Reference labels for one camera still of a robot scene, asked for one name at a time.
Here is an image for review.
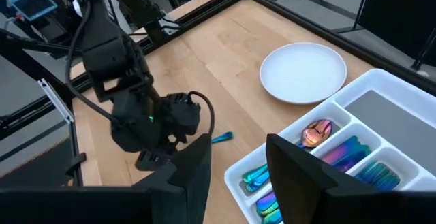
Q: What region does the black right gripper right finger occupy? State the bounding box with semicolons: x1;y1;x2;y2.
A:
265;133;436;224

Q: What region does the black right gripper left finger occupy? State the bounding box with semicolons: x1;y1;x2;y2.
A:
0;133;213;224

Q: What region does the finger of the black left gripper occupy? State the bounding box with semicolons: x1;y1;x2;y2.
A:
158;144;178;166
135;150;160;172

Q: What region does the iridescent rainbow spoon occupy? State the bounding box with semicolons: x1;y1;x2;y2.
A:
242;118;334;193

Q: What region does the black mat orange striped edge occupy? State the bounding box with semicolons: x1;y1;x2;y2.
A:
0;138;74;188

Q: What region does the white cutlery tray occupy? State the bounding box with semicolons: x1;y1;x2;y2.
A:
223;68;436;224

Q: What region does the white round plate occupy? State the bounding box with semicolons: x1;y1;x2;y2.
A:
259;42;348;105

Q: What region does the blue framed screen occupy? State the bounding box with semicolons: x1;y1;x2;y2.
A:
8;0;58;22

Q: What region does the black folding room divider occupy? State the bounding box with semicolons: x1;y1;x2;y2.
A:
354;0;436;70

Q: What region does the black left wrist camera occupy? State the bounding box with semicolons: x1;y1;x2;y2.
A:
162;93;202;144

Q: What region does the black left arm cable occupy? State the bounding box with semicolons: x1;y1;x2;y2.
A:
65;0;216;137

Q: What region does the white metal bracket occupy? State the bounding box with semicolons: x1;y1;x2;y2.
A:
37;78;75;125

